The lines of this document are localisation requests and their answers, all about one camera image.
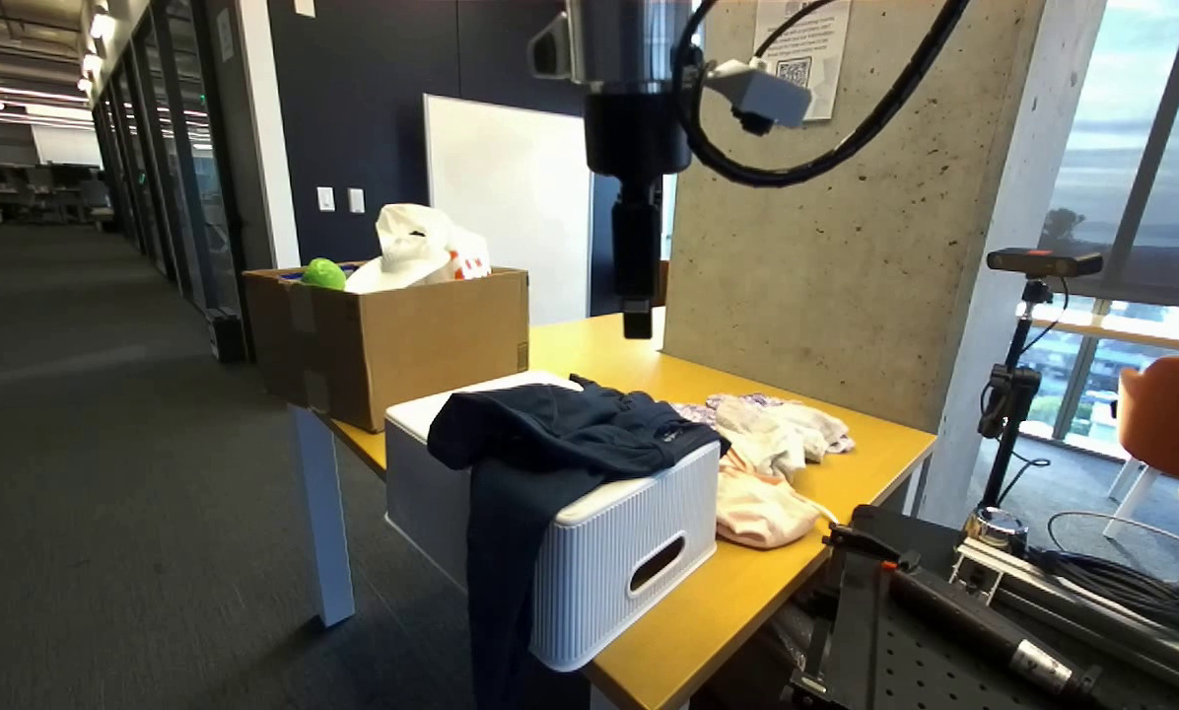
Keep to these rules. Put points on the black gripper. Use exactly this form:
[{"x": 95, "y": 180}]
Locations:
[{"x": 635, "y": 138}]

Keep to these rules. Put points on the navy blue cloth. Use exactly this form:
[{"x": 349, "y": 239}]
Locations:
[{"x": 548, "y": 445}]

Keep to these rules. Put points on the white plastic laundry basket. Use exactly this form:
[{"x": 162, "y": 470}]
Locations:
[{"x": 629, "y": 555}]

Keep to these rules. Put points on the purple checkered cloth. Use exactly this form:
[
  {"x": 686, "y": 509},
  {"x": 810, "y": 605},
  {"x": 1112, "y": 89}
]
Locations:
[{"x": 711, "y": 415}]

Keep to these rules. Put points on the white whiteboard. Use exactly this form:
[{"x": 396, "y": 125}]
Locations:
[{"x": 512, "y": 198}]

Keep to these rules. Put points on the cream towel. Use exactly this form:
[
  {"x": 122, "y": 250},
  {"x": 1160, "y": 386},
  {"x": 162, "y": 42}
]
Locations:
[{"x": 780, "y": 432}]

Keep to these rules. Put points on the white plastic bag orange print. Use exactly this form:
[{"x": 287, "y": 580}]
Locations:
[{"x": 412, "y": 242}]

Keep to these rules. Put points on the brown cardboard box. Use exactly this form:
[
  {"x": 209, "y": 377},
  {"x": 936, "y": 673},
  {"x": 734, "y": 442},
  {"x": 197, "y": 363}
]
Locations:
[{"x": 405, "y": 340}]

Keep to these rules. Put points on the peach cloth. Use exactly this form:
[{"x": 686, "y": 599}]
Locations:
[{"x": 765, "y": 509}]

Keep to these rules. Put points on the white QR code poster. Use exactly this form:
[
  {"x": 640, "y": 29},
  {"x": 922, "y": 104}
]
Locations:
[{"x": 824, "y": 43}]

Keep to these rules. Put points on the green ball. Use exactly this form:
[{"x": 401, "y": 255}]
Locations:
[{"x": 325, "y": 272}]

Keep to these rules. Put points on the white table leg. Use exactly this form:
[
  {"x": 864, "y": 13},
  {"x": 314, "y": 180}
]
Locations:
[{"x": 325, "y": 524}]

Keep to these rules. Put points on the orange chair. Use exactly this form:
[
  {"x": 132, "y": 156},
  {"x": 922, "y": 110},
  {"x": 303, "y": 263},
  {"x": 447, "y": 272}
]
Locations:
[{"x": 1173, "y": 418}]

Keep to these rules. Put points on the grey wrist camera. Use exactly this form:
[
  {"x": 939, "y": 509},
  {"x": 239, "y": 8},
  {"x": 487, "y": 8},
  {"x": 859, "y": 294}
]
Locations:
[{"x": 765, "y": 96}]

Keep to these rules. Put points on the white wall outlet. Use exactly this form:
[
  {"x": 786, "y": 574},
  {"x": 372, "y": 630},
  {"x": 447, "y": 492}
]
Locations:
[
  {"x": 325, "y": 198},
  {"x": 356, "y": 202}
]

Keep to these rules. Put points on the black camera tripod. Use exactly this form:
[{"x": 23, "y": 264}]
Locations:
[{"x": 1006, "y": 396}]

